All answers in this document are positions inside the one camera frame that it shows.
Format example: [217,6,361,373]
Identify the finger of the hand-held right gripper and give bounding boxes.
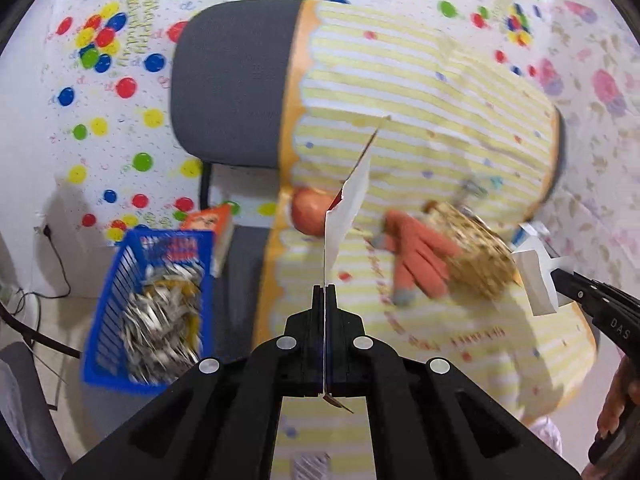
[550,269,608,322]

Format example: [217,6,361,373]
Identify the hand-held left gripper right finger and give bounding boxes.
[326,285,583,480]

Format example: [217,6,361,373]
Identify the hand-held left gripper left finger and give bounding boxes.
[62,285,326,480]

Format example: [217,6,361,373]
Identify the white milk carton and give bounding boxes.
[511,221,573,317]

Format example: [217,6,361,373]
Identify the yellow foam fruit net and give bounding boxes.
[422,201,521,301]

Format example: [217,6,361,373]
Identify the person's right hand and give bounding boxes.
[582,355,640,480]

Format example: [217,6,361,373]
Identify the red apple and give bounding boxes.
[291,187,346,236]

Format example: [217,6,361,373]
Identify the silver striped wrapper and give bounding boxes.
[292,452,331,480]

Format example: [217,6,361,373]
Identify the pile of silver wrappers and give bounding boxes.
[120,260,206,386]

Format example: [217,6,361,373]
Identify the red blue printed packet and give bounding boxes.
[142,235,211,271]

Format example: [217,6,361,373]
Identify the blue plastic basket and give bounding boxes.
[82,227,216,396]

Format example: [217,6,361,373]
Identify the yellow striped plastic mat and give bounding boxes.
[252,0,601,480]

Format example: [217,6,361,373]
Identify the dark grey chair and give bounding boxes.
[0,305,81,480]

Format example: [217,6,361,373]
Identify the floral wall sheet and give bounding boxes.
[540,0,640,281]

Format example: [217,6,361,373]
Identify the black power cable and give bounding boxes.
[10,224,72,311]

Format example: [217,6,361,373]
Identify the polka dot wall sheet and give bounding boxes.
[0,0,551,246]

